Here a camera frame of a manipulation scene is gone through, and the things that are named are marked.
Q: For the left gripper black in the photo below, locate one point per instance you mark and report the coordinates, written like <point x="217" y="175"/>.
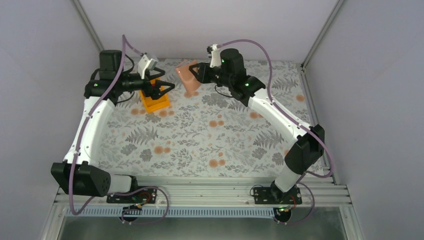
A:
<point x="147" y="84"/>

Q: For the aluminium rail frame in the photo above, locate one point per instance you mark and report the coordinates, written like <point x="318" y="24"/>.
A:
<point x="235" y="196"/>

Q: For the tan leather card holder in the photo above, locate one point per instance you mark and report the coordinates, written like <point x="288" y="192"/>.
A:
<point x="189" y="83"/>

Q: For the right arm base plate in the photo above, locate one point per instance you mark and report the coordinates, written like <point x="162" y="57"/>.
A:
<point x="270" y="196"/>

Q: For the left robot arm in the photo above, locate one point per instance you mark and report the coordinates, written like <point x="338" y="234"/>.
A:
<point x="76" y="174"/>

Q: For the floral table cloth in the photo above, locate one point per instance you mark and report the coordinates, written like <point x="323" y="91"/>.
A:
<point x="203" y="134"/>

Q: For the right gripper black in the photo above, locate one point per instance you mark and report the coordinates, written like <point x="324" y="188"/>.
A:
<point x="204" y="73"/>

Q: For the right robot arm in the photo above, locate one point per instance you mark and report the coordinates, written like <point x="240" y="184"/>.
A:
<point x="226" y="69"/>

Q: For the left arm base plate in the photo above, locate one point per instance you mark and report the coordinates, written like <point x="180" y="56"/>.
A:
<point x="146" y="196"/>

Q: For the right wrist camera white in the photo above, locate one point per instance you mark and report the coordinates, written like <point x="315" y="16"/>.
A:
<point x="214" y="53"/>

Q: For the yellow plastic bin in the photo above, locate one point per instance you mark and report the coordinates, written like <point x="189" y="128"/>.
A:
<point x="152" y="105"/>

